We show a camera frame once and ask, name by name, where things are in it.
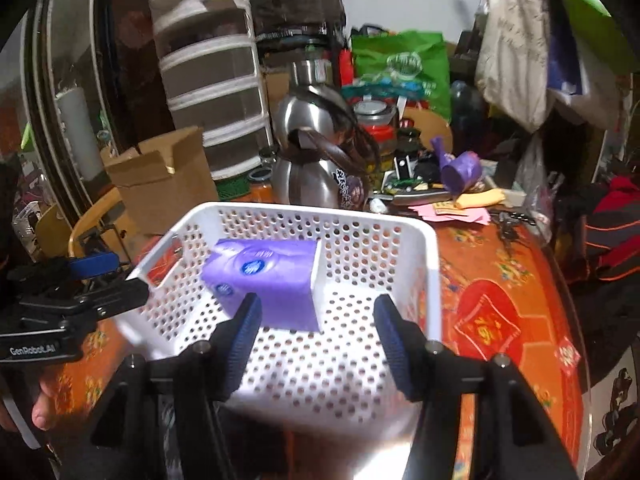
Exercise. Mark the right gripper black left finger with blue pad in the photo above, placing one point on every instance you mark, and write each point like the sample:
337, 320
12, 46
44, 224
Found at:
122, 437

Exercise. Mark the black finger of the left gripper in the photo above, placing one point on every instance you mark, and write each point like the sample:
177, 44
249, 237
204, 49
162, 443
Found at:
114, 299

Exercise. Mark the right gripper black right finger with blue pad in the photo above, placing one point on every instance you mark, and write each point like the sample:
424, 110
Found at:
513, 436

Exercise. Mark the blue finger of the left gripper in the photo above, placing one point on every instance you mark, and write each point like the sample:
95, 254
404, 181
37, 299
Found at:
98, 264

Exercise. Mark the purple tissue pack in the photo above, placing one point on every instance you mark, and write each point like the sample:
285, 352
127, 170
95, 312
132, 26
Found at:
286, 275

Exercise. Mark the person's left hand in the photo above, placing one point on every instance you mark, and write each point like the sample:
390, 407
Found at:
43, 410

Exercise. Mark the wooden chair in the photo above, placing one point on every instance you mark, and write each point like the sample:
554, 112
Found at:
104, 226

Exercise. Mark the cardboard box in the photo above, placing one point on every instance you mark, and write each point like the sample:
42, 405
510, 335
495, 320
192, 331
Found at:
163, 178

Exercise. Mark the white perforated plastic basket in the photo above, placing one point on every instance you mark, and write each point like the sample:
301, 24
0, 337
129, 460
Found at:
317, 361

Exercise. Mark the dark wooden glass cabinet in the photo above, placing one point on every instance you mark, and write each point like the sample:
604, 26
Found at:
80, 84

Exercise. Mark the yellow object on table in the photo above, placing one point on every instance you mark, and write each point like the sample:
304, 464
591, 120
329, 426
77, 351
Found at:
492, 197

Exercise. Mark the red striped clothing pile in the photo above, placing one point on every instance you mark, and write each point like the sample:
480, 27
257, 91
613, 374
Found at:
603, 271

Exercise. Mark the stainless steel kettle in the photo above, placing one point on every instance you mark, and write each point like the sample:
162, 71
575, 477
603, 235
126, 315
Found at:
324, 154

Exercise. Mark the purple plastic cup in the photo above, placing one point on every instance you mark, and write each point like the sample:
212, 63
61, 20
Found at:
458, 174

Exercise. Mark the white plastic drawer tower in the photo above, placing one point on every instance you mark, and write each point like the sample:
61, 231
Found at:
208, 60

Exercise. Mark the white hanging bag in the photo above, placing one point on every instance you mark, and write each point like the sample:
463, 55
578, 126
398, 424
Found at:
583, 89

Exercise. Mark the beige canvas tote bag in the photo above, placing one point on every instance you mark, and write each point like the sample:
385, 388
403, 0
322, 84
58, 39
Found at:
512, 69

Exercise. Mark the green shopping bag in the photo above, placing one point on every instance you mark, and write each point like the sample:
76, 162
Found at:
412, 64

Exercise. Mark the bright green hanging bag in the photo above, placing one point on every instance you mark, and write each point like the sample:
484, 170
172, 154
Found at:
596, 28

